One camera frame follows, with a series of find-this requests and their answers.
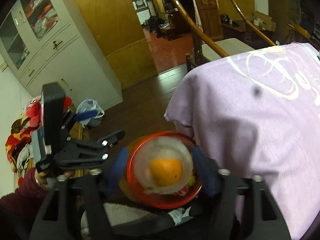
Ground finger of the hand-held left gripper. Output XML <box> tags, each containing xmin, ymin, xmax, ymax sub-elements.
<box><xmin>60</xmin><ymin>109</ymin><xmax>100</xmax><ymax>137</ymax></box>
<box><xmin>53</xmin><ymin>129</ymin><xmax>126</xmax><ymax>171</ymax></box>

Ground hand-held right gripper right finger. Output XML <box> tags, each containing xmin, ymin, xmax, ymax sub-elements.
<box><xmin>192</xmin><ymin>147</ymin><xmax>292</xmax><ymax>240</ymax></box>

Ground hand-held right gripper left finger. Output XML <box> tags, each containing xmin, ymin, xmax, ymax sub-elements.
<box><xmin>29</xmin><ymin>147</ymin><xmax>129</xmax><ymax>240</ymax></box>

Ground plastic cup with orange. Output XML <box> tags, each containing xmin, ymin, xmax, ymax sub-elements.
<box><xmin>129</xmin><ymin>136</ymin><xmax>194</xmax><ymax>195</ymax></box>

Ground red bin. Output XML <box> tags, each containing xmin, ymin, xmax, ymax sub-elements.
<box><xmin>125</xmin><ymin>131</ymin><xmax>203</xmax><ymax>209</ymax></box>

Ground person's left forearm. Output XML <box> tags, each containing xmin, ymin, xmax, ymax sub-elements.
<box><xmin>0</xmin><ymin>169</ymin><xmax>52</xmax><ymax>240</ymax></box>

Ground person's left hand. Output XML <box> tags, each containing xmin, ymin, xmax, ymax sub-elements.
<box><xmin>34</xmin><ymin>169</ymin><xmax>51</xmax><ymax>188</ymax></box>

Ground printed plastic bag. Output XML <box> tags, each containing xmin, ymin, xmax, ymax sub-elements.
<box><xmin>76</xmin><ymin>99</ymin><xmax>105</xmax><ymax>128</ymax></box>

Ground red printed blanket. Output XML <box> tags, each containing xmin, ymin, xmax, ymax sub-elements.
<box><xmin>5</xmin><ymin>99</ymin><xmax>73</xmax><ymax>173</ymax></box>

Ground white towel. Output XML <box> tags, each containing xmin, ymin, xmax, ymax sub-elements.
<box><xmin>81</xmin><ymin>202</ymin><xmax>155</xmax><ymax>235</ymax></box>

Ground white cabinet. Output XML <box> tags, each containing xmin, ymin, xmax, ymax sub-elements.
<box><xmin>0</xmin><ymin>0</ymin><xmax>123</xmax><ymax>105</ymax></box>

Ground purple printed tablecloth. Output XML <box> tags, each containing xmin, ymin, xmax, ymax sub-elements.
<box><xmin>164</xmin><ymin>42</ymin><xmax>320</xmax><ymax>240</ymax></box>

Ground pile of red white packets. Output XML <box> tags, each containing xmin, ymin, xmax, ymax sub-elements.
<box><xmin>21</xmin><ymin>0</ymin><xmax>60</xmax><ymax>40</ymax></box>

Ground small wooden stool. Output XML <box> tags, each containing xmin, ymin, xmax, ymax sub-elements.
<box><xmin>161</xmin><ymin>26</ymin><xmax>176</xmax><ymax>41</ymax></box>

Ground dark bags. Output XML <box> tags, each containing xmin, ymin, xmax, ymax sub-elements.
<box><xmin>147</xmin><ymin>16</ymin><xmax>175</xmax><ymax>33</ymax></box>

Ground wooden armchair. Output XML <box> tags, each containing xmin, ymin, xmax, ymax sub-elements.
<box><xmin>287</xmin><ymin>24</ymin><xmax>312</xmax><ymax>40</ymax></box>
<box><xmin>164</xmin><ymin>0</ymin><xmax>278</xmax><ymax>68</ymax></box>

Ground grey seat cushion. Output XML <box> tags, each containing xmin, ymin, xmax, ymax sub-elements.
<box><xmin>201</xmin><ymin>38</ymin><xmax>256</xmax><ymax>62</ymax></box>

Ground dark low table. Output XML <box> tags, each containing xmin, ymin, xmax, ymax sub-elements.
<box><xmin>221</xmin><ymin>20</ymin><xmax>272</xmax><ymax>42</ymax></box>

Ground cardboard box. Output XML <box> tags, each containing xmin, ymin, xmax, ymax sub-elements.
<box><xmin>254</xmin><ymin>10</ymin><xmax>276</xmax><ymax>30</ymax></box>

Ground black taped handle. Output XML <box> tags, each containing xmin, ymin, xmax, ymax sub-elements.
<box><xmin>110</xmin><ymin>205</ymin><xmax>208</xmax><ymax>233</ymax></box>

